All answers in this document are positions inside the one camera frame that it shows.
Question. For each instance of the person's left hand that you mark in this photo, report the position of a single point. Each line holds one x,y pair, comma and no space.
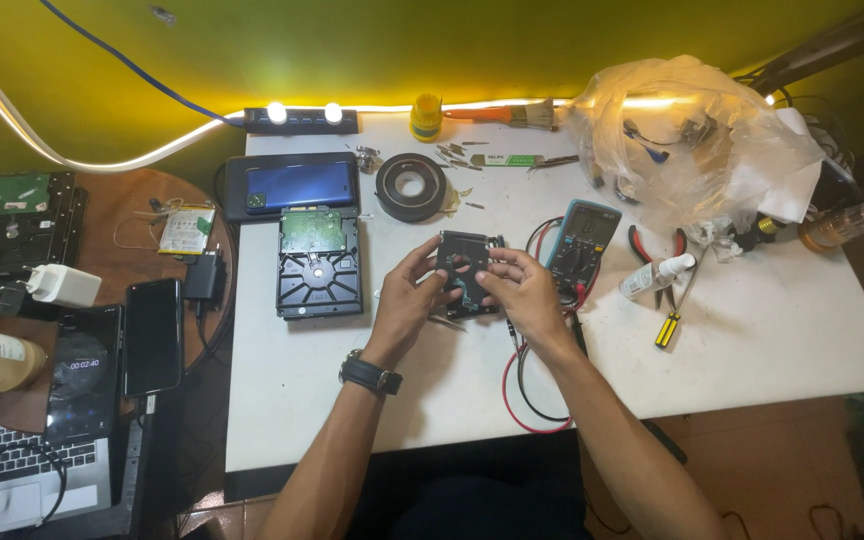
404,304

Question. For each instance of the person's right hand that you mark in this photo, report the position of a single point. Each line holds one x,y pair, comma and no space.
529,296

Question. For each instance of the small black hard drive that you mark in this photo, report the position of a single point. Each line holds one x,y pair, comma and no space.
465,259

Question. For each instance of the black wristwatch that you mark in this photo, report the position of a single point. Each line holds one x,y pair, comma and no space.
369,373

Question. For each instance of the blue digital multimeter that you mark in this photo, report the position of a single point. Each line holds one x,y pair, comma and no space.
582,236

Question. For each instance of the large black hard drive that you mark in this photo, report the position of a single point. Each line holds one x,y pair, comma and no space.
319,262

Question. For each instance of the black tape roll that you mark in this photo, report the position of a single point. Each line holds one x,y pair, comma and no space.
411,187

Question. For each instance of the white spray bottle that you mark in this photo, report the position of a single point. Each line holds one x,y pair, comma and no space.
653,274

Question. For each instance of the metal tweezers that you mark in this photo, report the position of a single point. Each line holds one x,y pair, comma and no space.
552,160

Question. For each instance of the green white tool packet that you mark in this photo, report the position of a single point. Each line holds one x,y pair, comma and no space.
507,160

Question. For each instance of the yellow black screwdriver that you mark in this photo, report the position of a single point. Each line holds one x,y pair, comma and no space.
673,319

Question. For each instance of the small metal part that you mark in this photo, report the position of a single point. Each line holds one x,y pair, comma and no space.
366,157

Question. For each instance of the blue smartphone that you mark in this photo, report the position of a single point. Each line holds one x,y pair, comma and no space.
300,187

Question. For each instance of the scattered screwdriver bits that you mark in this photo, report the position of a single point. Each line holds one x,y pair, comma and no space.
454,154

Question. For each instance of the yellow screwdriver bit holder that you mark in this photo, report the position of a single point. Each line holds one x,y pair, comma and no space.
426,118

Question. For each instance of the black charger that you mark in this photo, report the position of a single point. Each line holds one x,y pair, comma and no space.
205,277

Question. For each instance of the white round lamp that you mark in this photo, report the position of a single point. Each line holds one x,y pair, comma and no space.
277,112
333,112

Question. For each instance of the black tablet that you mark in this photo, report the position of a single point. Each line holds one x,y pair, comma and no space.
233,187

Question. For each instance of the black power strip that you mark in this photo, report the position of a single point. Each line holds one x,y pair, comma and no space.
301,121

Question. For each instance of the clear plastic bag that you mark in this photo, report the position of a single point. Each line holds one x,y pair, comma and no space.
672,142

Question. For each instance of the white table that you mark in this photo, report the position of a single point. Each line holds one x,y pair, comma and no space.
739,352

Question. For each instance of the phone battery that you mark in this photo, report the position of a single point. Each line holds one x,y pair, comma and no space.
187,229

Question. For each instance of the round wooden table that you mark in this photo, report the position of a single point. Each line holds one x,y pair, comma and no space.
117,247

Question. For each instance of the black smartphone with timer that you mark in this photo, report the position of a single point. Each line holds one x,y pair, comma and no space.
84,371

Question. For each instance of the amber plastic bottle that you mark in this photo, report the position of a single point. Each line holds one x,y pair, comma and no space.
848,221

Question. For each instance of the white charger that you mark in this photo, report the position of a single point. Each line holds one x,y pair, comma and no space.
64,285

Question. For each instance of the hard drive with green board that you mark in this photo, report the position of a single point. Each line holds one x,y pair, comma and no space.
25,221

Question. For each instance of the silver laptop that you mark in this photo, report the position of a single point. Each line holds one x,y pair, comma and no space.
23,476

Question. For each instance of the glowing light strip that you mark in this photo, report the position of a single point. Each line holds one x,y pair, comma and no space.
19,127

